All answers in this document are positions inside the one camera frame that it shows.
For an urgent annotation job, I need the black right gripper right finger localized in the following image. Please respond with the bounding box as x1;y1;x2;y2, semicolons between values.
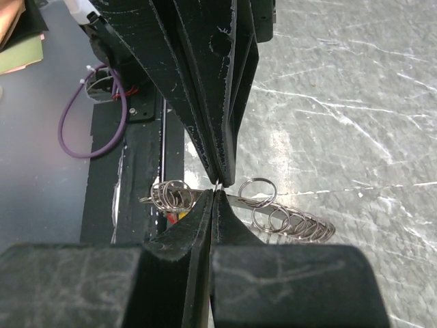
211;191;390;327

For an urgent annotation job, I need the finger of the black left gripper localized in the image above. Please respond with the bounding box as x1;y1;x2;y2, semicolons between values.
174;1;259;187

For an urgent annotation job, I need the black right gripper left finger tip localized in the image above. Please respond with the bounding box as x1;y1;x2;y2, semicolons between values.
1;190;214;327

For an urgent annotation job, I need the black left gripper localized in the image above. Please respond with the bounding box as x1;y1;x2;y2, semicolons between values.
81;0;277;182

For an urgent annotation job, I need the red key tag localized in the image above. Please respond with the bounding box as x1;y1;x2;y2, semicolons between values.
167;213;179;225

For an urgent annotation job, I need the metal disc keyring with rings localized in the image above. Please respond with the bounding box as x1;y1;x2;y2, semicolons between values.
139;178;336;243

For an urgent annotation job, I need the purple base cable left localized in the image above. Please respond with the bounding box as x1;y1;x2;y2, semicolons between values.
58;63;129;160

